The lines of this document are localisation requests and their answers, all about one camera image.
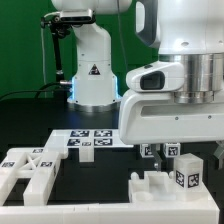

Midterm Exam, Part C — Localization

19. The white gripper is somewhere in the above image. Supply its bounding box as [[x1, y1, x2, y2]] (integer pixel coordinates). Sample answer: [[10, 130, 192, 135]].
[[118, 90, 224, 170]]

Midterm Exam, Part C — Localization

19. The white chair seat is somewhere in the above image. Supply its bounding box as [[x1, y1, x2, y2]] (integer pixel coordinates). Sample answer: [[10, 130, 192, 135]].
[[128, 171, 202, 203]]

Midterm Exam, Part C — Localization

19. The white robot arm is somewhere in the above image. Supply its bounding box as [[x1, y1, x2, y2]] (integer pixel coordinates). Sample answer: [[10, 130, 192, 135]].
[[52, 0, 224, 145]]

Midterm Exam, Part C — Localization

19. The white chair nut cube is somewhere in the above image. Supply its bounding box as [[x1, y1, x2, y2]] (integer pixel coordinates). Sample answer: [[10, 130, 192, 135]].
[[140, 144, 153, 158], [164, 143, 181, 158]]

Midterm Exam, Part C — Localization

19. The white corner fence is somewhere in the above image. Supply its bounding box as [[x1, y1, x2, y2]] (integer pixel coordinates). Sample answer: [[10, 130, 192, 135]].
[[0, 179, 219, 224]]

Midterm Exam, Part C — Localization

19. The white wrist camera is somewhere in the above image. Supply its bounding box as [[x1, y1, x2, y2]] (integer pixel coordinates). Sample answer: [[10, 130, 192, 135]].
[[126, 61, 184, 92]]

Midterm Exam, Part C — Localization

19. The white chair back frame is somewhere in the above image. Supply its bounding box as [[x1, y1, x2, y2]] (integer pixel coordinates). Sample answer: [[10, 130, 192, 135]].
[[0, 148, 62, 206]]

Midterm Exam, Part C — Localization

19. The black cable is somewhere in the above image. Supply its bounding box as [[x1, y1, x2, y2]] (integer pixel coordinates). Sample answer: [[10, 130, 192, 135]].
[[0, 82, 63, 102]]

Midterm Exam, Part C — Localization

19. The black camera stand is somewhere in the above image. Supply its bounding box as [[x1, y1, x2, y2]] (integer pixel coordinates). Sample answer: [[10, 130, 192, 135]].
[[40, 15, 71, 100]]

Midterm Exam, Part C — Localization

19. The grey camera on stand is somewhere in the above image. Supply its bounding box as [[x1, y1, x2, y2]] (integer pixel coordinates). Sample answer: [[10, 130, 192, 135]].
[[59, 9, 93, 23]]

